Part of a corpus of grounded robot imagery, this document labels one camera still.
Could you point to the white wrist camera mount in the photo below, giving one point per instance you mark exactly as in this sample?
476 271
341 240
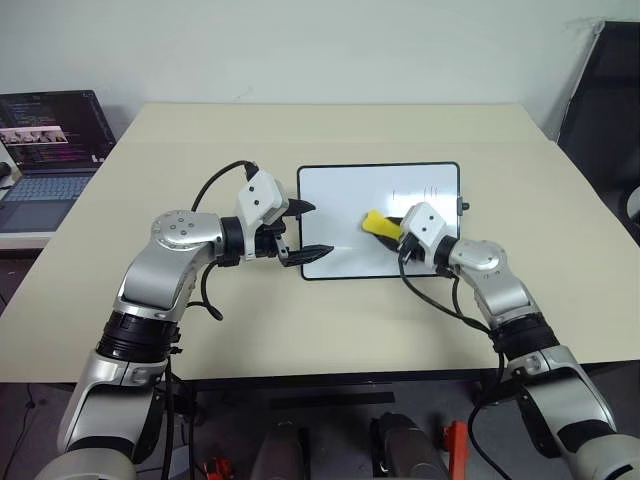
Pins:
425 222
257 195

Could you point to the black-framed whiteboard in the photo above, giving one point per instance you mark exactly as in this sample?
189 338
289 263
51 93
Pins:
350 200

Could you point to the black marker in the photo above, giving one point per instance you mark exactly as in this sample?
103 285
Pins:
463 205

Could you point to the dark rounded shape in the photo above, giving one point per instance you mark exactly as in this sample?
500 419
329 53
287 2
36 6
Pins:
407 450
282 450

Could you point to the yellow eraser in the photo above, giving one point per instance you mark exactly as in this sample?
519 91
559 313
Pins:
377 225

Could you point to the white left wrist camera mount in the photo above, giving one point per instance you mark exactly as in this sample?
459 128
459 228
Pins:
257 195

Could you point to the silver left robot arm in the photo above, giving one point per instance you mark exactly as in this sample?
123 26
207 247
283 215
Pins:
165 270

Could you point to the open laptop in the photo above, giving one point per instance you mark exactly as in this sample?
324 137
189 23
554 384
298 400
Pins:
50 190

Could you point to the black table frame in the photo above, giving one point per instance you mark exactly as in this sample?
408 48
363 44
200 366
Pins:
300 385

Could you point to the black office chair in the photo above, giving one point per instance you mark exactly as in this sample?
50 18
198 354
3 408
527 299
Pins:
610 100

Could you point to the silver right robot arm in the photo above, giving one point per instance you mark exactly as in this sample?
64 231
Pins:
500 285

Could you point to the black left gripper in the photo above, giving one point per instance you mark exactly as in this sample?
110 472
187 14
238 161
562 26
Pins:
267 240

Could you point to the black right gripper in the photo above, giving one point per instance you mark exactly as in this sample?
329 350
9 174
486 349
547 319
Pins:
404 244

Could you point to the orange-red bracket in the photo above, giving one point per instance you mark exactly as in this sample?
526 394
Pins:
217 468
457 450

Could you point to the black computer mouse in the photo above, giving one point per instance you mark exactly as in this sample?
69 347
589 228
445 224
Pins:
4 170

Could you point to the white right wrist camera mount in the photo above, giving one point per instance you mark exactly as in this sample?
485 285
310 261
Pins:
425 222

